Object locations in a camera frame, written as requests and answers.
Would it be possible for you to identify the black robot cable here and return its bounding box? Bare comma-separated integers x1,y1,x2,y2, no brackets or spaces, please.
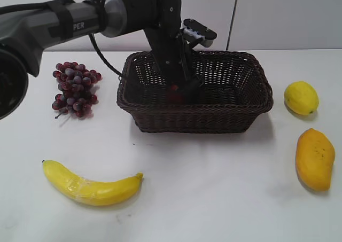
81,0,124,80

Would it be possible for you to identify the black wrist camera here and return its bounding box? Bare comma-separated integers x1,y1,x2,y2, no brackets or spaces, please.
180,18,217,49

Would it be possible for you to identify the yellow lemon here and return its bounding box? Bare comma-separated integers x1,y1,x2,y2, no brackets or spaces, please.
284,81,319,116

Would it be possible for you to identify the orange mango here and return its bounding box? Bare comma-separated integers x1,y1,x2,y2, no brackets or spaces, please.
296,128,335,192

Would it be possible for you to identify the red apple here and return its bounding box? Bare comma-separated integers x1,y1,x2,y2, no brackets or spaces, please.
166,84,186,104

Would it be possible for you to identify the red grape bunch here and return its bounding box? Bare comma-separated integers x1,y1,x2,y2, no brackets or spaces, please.
51,61,103,119

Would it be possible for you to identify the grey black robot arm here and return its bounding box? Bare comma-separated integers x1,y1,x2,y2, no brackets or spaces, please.
1,0,201,118

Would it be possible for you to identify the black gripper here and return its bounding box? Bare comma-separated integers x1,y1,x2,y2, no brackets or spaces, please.
144,0,204,104

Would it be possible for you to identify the yellow banana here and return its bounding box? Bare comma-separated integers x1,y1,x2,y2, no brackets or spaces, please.
42,160,144,206

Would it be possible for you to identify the black wicker basket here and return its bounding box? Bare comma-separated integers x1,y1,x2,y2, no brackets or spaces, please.
116,51,274,134

